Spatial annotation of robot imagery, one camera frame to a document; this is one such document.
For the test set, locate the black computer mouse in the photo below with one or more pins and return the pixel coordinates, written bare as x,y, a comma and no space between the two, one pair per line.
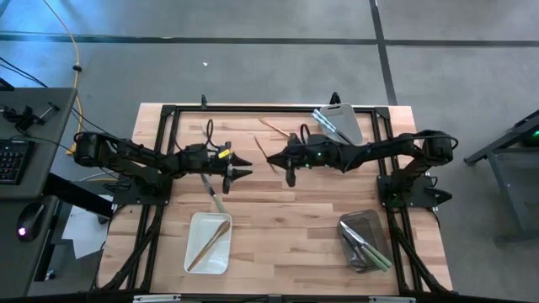
31,219

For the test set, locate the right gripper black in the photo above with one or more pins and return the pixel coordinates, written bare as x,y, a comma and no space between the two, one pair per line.
307,153

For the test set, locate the silver bracket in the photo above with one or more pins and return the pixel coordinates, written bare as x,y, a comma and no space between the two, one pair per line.
391,299
156,299

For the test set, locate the black desk frame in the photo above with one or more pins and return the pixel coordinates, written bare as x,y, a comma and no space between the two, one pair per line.
518,236

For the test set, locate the grey desk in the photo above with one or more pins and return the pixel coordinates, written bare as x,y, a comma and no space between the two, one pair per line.
46,147

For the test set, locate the yellow tape tag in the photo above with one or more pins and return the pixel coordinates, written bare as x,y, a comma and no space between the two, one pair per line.
225,153

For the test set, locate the slim wooden utensil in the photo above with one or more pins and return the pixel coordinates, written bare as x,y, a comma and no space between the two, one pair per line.
273,126
210,244

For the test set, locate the black backlit keyboard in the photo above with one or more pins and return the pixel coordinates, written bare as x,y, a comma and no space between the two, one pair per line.
14,162

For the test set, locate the small black clamp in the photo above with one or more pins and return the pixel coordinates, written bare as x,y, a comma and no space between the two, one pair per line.
204,101
335,97

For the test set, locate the dark grey rectangular tray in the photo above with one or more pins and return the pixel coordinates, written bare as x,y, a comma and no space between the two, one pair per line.
370,223

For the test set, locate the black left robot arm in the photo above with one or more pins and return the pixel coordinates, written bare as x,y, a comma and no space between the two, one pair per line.
135,157

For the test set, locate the white rectangular tray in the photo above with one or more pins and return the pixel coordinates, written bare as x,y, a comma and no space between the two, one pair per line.
198,229

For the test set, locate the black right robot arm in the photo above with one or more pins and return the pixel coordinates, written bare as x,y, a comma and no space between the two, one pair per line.
379,147

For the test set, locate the black desk clamp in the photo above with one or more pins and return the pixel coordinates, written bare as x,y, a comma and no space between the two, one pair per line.
21,118

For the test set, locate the black aluminium table frame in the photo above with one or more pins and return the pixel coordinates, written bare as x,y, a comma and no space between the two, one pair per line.
252,109

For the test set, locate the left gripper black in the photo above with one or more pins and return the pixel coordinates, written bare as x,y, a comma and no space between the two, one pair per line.
206,162

